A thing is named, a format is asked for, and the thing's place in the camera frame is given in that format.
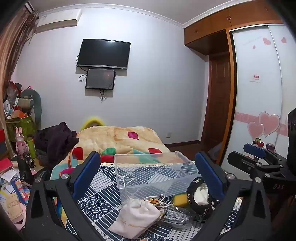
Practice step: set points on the clear plastic box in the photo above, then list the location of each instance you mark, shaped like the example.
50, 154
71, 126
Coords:
148, 177

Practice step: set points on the wooden wardrobe with white doors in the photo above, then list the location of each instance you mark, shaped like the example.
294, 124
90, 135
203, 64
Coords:
254, 92

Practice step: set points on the silver glitter pouch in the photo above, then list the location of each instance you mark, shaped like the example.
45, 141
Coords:
175, 216

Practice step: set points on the brown curtain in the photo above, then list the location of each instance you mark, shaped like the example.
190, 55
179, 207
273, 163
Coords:
13, 46

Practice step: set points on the pile of papers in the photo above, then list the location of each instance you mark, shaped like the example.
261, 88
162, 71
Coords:
13, 197

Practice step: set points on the white wall socket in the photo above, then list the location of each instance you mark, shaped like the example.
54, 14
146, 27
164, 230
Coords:
169, 134

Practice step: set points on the small black wall monitor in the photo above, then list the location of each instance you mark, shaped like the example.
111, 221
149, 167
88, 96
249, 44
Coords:
100, 78

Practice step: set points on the pink rabbit figure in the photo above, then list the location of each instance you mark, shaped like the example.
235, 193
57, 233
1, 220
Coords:
21, 140

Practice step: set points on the beige patchwork quilt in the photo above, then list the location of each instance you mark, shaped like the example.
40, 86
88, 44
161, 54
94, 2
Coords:
115, 136

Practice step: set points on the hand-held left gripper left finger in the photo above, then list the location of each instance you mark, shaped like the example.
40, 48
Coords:
89, 168

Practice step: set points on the yellow sponge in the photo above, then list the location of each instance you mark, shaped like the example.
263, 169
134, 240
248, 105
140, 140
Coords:
180, 200

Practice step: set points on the green bottle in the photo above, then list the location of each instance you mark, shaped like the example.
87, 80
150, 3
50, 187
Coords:
31, 148

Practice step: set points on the black embroidered pouch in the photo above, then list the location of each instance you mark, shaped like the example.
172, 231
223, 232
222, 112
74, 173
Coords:
191, 198

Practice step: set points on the green storage basket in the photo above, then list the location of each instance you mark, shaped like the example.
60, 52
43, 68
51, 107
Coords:
22, 127

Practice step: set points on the black camera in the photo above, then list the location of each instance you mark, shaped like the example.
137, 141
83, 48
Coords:
29, 160

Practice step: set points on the white air conditioner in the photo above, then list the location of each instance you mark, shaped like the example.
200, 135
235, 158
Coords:
57, 22

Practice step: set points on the blue wave patterned bed sheet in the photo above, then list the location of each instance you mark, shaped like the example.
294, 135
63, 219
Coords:
104, 204

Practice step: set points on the white paper label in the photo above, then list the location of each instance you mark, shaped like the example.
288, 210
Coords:
255, 77

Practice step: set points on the red book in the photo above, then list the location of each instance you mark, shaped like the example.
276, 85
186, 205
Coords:
5, 165

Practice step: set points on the purple jar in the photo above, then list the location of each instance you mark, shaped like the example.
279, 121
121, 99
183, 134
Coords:
270, 146

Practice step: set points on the wall mounted black television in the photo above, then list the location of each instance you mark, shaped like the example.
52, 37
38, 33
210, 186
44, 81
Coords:
103, 53

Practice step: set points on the red jar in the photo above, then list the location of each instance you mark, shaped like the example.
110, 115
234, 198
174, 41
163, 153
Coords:
261, 144

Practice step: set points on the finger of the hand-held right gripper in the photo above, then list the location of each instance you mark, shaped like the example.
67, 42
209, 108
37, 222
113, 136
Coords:
240, 161
254, 150

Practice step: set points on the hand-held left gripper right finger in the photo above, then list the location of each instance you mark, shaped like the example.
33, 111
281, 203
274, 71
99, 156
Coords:
208, 172

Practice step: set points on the dark clothes heap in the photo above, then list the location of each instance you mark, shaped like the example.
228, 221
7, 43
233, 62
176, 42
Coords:
55, 139

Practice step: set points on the brown wooden door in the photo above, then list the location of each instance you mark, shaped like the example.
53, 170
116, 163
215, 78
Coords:
217, 104

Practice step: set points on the white cloth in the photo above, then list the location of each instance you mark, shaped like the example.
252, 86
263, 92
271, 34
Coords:
201, 195

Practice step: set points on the grey plush toy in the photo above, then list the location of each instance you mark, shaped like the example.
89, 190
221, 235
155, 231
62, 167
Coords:
29, 102

